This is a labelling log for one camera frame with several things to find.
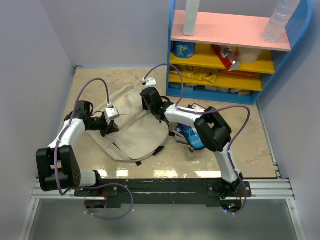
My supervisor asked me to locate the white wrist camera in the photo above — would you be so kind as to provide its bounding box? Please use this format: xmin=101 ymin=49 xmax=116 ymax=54
xmin=104 ymin=107 xmax=120 ymax=120
xmin=141 ymin=77 xmax=157 ymax=88

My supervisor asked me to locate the blue pencil case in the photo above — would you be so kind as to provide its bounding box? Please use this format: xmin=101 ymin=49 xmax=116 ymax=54
xmin=177 ymin=123 xmax=206 ymax=151

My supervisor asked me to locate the beige canvas backpack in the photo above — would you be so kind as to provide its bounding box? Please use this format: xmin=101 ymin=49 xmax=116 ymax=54
xmin=88 ymin=85 xmax=170 ymax=163

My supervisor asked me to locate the white tall bottle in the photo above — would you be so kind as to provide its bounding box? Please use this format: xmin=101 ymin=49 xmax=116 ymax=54
xmin=183 ymin=0 xmax=200 ymax=36

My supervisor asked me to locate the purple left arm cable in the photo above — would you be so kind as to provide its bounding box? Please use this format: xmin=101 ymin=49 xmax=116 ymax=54
xmin=53 ymin=77 xmax=134 ymax=221

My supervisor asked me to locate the blue round can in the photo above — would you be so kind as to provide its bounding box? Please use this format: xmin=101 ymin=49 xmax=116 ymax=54
xmin=172 ymin=41 xmax=196 ymax=59

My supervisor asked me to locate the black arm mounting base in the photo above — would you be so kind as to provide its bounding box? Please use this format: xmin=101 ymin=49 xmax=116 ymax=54
xmin=74 ymin=178 xmax=252 ymax=210

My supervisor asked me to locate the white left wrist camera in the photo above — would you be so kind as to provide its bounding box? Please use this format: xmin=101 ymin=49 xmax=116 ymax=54
xmin=104 ymin=107 xmax=120 ymax=120

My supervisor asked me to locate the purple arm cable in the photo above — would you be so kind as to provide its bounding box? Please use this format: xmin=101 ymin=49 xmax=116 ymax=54
xmin=142 ymin=63 xmax=251 ymax=216
xmin=53 ymin=77 xmax=134 ymax=221

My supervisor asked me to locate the red snack carton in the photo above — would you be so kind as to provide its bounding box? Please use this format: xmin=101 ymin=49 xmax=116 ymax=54
xmin=211 ymin=44 xmax=241 ymax=72

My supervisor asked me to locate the dark blue bottom book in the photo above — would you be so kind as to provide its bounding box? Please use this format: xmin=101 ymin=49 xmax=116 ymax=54
xmin=174 ymin=123 xmax=191 ymax=146

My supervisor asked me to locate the yellow chips bag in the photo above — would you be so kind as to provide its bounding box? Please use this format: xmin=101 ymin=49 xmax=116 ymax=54
xmin=169 ymin=65 xmax=217 ymax=83

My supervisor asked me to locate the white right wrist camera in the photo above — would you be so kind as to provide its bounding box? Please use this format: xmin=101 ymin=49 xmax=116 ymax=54
xmin=141 ymin=77 xmax=157 ymax=88

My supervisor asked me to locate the blue shelf unit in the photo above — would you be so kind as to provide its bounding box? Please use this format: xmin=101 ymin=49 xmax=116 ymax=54
xmin=166 ymin=0 xmax=313 ymax=105

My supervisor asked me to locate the red flat box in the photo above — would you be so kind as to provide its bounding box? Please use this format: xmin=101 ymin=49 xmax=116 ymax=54
xmin=218 ymin=69 xmax=255 ymax=78

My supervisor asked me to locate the white cup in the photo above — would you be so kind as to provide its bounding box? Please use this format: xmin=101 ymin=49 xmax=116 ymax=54
xmin=235 ymin=47 xmax=262 ymax=64

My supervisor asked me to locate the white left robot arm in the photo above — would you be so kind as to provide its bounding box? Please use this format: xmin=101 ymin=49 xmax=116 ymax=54
xmin=35 ymin=100 xmax=119 ymax=196

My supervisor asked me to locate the clear plastic water bottle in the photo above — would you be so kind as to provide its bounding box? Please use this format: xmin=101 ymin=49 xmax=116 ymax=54
xmin=261 ymin=0 xmax=300 ymax=43

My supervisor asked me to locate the aluminium rail frame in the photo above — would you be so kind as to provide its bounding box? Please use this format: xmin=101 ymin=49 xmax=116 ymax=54
xmin=18 ymin=177 xmax=308 ymax=240

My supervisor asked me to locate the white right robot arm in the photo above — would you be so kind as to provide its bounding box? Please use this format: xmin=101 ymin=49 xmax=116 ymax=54
xmin=140 ymin=87 xmax=243 ymax=198

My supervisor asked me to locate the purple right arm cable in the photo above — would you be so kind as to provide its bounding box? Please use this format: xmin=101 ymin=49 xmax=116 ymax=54
xmin=142 ymin=63 xmax=251 ymax=216

